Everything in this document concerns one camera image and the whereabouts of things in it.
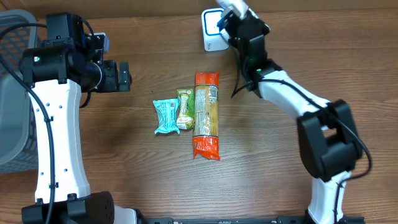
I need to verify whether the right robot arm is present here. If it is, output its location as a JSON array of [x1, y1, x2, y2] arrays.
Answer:
[[217, 1, 364, 223]]

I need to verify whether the white tube gold cap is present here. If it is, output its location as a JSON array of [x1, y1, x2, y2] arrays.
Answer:
[[216, 0, 249, 12]]

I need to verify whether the white barcode scanner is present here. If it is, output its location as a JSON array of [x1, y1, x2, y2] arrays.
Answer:
[[201, 8, 229, 52]]

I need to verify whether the mint green wipes packet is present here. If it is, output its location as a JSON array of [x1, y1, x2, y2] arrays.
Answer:
[[153, 98, 180, 134]]

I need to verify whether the green snack packet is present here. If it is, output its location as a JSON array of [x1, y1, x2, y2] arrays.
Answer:
[[177, 89, 195, 130]]

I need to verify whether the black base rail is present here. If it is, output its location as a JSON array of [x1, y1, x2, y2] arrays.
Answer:
[[136, 216, 366, 224]]

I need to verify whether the grey plastic shopping basket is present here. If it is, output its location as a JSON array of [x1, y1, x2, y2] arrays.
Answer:
[[1, 27, 39, 174]]

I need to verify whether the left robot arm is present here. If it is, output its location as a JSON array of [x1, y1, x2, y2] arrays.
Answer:
[[20, 12, 139, 223]]

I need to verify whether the orange spaghetti packet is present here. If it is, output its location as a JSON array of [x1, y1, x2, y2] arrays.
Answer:
[[192, 72, 221, 161]]

